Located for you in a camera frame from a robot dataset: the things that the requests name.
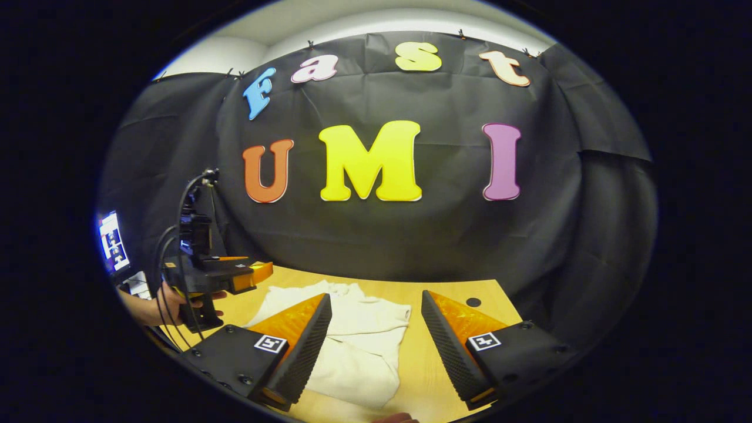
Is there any black backdrop cloth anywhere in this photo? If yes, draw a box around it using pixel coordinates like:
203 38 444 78
97 31 659 353

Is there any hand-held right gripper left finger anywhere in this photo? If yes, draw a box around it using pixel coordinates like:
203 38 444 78
182 293 333 412

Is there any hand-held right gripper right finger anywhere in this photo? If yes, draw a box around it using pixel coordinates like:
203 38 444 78
421 290 579 411

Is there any cream white sweatshirt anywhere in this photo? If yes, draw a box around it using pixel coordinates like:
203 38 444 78
244 280 412 410

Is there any computer monitor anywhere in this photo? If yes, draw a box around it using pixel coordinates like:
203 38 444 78
96 210 132 276

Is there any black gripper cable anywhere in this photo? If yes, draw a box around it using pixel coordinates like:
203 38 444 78
153 170 207 353

